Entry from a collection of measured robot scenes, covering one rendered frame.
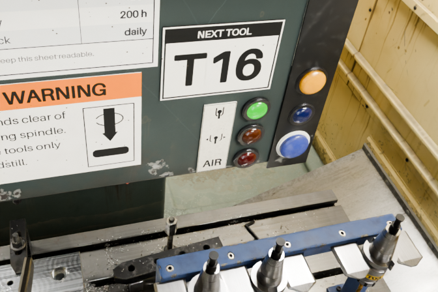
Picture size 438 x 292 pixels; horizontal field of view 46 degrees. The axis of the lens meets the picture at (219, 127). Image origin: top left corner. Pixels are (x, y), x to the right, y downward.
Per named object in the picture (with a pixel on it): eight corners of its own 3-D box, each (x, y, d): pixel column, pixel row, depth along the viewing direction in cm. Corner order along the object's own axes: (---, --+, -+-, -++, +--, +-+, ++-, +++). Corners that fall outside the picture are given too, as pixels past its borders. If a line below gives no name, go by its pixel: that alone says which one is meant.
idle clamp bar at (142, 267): (222, 267, 125) (226, 251, 120) (117, 297, 116) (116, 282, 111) (215, 250, 128) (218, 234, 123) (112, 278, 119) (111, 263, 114)
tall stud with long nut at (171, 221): (176, 253, 126) (178, 221, 117) (165, 256, 125) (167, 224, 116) (173, 244, 128) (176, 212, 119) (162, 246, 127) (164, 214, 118)
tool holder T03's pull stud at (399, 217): (394, 224, 90) (401, 212, 87) (400, 231, 89) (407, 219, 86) (386, 227, 89) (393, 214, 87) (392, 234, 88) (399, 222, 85)
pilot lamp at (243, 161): (256, 167, 51) (259, 151, 50) (235, 170, 51) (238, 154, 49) (254, 162, 52) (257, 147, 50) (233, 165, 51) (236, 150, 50)
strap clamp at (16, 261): (34, 294, 114) (24, 256, 104) (18, 297, 113) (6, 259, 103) (31, 245, 123) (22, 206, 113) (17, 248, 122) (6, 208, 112)
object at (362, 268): (373, 276, 91) (375, 274, 91) (347, 282, 90) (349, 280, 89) (355, 244, 96) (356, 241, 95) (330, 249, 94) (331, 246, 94)
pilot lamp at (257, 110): (267, 119, 47) (271, 101, 46) (244, 122, 46) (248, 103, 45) (264, 115, 47) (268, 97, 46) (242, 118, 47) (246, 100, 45)
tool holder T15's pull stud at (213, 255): (216, 262, 80) (218, 249, 78) (218, 272, 79) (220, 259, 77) (205, 262, 80) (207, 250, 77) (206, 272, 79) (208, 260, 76)
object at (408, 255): (425, 264, 94) (427, 262, 94) (401, 270, 93) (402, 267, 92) (405, 233, 99) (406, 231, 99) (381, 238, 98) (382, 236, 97)
